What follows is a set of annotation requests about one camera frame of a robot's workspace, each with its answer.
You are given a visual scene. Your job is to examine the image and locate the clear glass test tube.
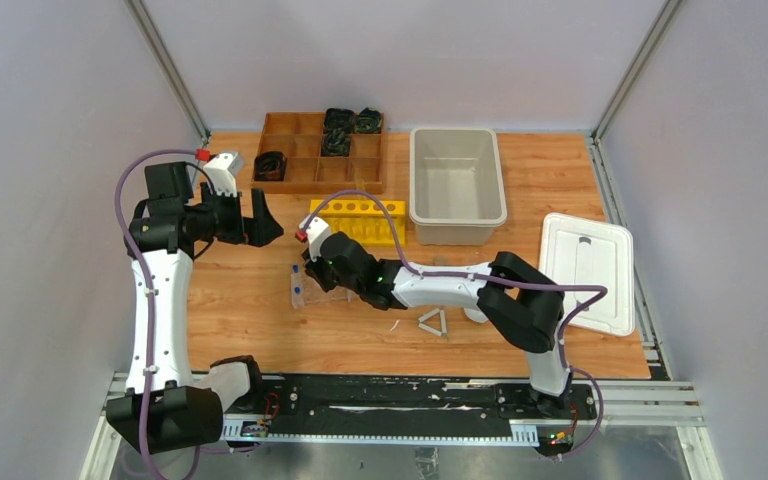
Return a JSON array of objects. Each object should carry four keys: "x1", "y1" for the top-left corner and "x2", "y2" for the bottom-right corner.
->
[{"x1": 355, "y1": 179, "x2": 366, "y2": 200}]

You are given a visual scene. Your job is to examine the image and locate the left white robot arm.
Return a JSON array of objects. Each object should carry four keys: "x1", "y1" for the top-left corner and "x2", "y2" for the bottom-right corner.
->
[{"x1": 106, "y1": 153, "x2": 283, "y2": 454}]

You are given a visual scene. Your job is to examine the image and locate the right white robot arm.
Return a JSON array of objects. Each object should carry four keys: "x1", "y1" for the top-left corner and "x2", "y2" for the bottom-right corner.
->
[{"x1": 296, "y1": 232, "x2": 572, "y2": 418}]

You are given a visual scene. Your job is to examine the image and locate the yellow test tube rack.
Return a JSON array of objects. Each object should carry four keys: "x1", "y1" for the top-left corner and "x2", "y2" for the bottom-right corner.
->
[{"x1": 317, "y1": 198, "x2": 407, "y2": 247}]

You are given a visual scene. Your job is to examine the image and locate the clear plastic tube rack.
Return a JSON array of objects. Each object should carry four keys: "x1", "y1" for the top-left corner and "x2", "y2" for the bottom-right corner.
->
[{"x1": 290, "y1": 266, "x2": 354, "y2": 309}]

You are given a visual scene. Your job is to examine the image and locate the wooden compartment tray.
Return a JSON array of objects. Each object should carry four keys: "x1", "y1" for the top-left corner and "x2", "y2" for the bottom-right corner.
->
[{"x1": 251, "y1": 108, "x2": 386, "y2": 195}]

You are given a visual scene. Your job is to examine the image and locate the white clay triangle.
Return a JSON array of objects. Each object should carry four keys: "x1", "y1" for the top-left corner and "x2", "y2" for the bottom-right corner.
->
[{"x1": 417, "y1": 308, "x2": 448, "y2": 337}]

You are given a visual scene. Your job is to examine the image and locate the beige plastic bin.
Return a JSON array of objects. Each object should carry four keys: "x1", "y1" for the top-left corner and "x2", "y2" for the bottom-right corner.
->
[{"x1": 408, "y1": 127, "x2": 508, "y2": 246}]

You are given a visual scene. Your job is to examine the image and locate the white round dish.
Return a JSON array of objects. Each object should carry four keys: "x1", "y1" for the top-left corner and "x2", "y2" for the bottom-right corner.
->
[{"x1": 464, "y1": 309, "x2": 488, "y2": 324}]

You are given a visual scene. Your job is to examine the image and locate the white plastic bin lid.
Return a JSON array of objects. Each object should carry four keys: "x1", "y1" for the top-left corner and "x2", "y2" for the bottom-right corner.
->
[{"x1": 539, "y1": 213, "x2": 635, "y2": 337}]

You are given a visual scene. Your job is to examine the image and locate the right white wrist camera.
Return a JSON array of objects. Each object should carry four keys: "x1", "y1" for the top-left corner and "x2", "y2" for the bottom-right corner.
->
[{"x1": 300, "y1": 214, "x2": 332, "y2": 261}]

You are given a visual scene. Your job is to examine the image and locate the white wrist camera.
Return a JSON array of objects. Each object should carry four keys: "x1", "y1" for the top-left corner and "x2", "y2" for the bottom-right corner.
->
[
  {"x1": 300, "y1": 214, "x2": 332, "y2": 261},
  {"x1": 204, "y1": 151, "x2": 244, "y2": 197}
]

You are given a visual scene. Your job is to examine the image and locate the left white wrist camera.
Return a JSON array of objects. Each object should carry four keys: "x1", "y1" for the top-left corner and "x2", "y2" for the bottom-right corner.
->
[{"x1": 204, "y1": 151, "x2": 244, "y2": 197}]

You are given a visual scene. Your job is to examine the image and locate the black cable bundle middle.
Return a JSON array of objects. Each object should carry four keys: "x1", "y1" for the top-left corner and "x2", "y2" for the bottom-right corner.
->
[{"x1": 320, "y1": 129, "x2": 352, "y2": 159}]

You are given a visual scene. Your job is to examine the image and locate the black cable bundle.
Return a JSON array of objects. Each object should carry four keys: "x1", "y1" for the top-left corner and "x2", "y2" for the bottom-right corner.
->
[
  {"x1": 322, "y1": 107, "x2": 357, "y2": 134},
  {"x1": 320, "y1": 129, "x2": 352, "y2": 159},
  {"x1": 355, "y1": 107, "x2": 385, "y2": 135}
]

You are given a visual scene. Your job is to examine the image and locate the black cable bundle top left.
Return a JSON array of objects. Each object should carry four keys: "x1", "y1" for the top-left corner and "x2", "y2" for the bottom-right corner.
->
[{"x1": 322, "y1": 107, "x2": 357, "y2": 134}]

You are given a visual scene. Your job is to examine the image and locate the black cable bundle top right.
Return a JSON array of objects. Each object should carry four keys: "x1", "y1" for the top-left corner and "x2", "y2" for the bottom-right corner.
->
[{"x1": 355, "y1": 107, "x2": 385, "y2": 135}]

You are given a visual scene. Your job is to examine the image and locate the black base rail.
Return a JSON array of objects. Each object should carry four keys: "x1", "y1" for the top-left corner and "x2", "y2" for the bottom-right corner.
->
[{"x1": 226, "y1": 374, "x2": 598, "y2": 441}]

